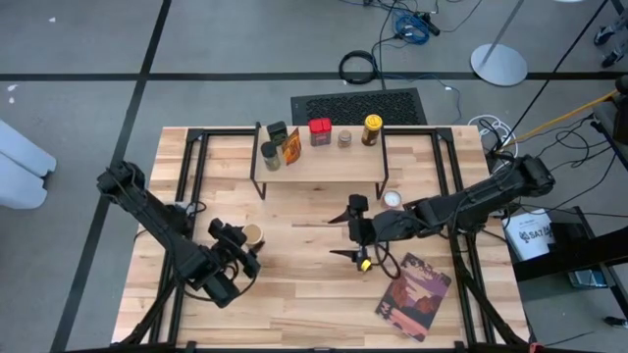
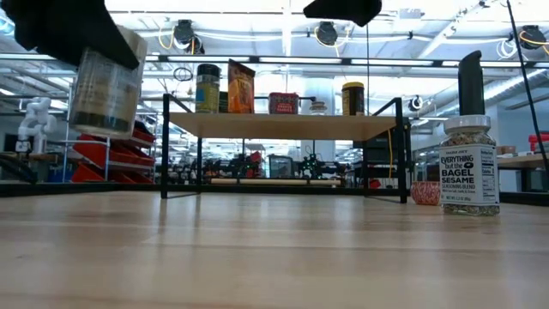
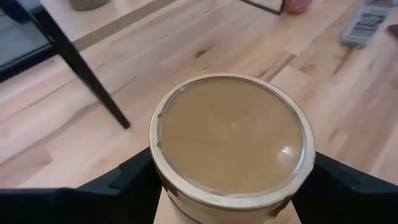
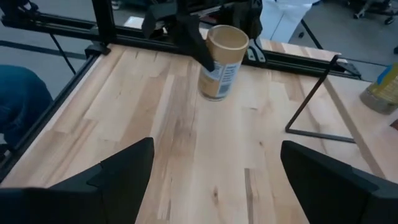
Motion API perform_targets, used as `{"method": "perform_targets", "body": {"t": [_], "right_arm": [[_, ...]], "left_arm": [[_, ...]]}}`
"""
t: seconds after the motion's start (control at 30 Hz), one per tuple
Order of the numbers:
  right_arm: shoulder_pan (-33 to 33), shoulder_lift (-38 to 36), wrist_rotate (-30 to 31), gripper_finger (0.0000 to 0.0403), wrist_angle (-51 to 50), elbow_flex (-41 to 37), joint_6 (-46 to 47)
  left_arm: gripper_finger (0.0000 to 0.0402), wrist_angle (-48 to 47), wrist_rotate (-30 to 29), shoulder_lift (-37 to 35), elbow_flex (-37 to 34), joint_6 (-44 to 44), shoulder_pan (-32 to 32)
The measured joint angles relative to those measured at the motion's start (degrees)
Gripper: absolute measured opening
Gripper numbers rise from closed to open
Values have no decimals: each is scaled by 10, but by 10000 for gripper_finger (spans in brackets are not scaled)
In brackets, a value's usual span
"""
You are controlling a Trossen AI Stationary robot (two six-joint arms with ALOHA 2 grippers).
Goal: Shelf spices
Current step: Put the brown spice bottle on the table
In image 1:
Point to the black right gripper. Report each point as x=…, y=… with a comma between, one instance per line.
x=363, y=230

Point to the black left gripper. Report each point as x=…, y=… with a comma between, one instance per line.
x=230, y=242

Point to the furikake jar tan lid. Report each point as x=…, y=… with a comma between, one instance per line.
x=253, y=234

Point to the orange brown spice packet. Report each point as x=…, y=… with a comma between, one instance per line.
x=292, y=147

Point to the dark green spice tin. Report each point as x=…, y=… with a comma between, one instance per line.
x=277, y=132

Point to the chili onion jar yellow lid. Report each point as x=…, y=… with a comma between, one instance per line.
x=372, y=128

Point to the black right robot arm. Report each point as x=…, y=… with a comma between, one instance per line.
x=481, y=196

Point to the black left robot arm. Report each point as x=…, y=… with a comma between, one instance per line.
x=162, y=225

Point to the wooden shelf riser black legs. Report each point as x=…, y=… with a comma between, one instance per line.
x=319, y=166

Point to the yellow tape marker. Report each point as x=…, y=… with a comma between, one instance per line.
x=366, y=265

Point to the canyon illustration book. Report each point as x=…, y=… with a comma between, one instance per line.
x=414, y=299

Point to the black perforated panel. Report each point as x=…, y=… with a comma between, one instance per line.
x=358, y=108

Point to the white printed box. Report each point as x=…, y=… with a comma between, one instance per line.
x=527, y=235

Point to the black power adapter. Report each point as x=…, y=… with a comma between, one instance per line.
x=427, y=23

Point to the black side cart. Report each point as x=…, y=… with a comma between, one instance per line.
x=574, y=245

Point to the grey round-base lamp stand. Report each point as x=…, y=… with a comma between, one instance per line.
x=498, y=65

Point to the white floor furniture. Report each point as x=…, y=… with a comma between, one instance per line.
x=22, y=166

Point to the thin black pole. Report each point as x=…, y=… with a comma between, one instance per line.
x=557, y=73

